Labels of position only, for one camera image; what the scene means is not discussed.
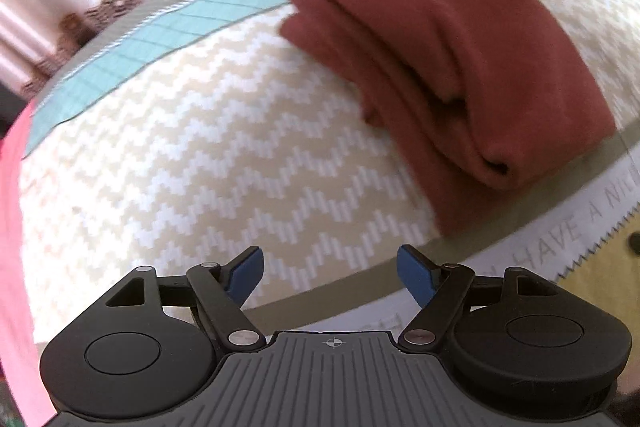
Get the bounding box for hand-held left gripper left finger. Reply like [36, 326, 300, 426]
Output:
[102, 246, 267, 353]

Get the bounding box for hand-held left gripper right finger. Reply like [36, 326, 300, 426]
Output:
[396, 244, 567, 354]

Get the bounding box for dark red sweater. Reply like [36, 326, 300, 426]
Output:
[277, 0, 617, 239]

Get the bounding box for zigzag patterned blanket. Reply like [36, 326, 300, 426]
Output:
[17, 0, 640, 333]

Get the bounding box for yellow sheet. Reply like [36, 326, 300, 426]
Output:
[554, 207, 640, 358]

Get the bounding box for pink bed sheet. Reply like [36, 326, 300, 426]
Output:
[0, 102, 57, 427]

